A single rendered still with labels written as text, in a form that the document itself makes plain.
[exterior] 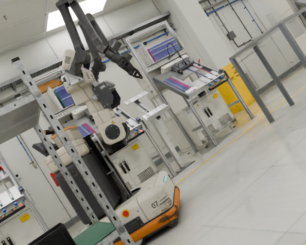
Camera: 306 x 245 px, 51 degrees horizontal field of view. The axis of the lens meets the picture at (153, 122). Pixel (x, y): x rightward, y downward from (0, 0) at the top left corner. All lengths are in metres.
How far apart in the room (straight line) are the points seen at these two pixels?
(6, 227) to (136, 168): 1.52
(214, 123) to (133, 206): 2.71
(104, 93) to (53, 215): 3.43
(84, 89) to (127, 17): 4.51
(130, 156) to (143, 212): 1.93
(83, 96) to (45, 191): 3.25
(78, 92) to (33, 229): 1.85
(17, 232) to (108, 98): 1.99
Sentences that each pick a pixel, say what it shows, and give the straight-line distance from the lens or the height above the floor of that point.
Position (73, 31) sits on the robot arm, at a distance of 2.19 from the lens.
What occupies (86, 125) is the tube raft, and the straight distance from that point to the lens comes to 3.86.
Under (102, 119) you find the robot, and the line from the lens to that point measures 2.21.
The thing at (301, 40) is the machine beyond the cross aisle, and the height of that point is 0.53.
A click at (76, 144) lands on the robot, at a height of 0.77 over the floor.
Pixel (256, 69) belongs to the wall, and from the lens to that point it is 7.69.
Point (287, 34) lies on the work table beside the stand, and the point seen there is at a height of 0.67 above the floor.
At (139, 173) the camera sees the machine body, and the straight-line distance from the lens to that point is 3.93.
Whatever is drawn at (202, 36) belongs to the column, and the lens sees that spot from 6.53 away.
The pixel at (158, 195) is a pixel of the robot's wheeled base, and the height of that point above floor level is 0.23.
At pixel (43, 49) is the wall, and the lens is 5.99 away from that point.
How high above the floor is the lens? 0.59
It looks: 1 degrees up
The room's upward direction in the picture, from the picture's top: 32 degrees counter-clockwise
